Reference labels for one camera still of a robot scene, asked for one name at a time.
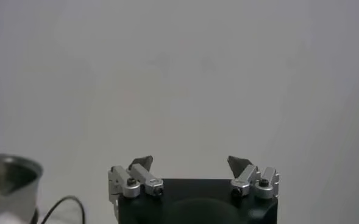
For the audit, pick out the stainless steel steamer basket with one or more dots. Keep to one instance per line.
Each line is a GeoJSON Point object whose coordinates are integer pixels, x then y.
{"type": "Point", "coordinates": [23, 194]}

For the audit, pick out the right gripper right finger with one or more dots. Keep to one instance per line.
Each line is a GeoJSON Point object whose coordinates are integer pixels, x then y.
{"type": "Point", "coordinates": [246, 178]}

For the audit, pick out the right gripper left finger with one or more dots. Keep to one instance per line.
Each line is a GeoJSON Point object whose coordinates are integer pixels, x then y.
{"type": "Point", "coordinates": [148, 181]}

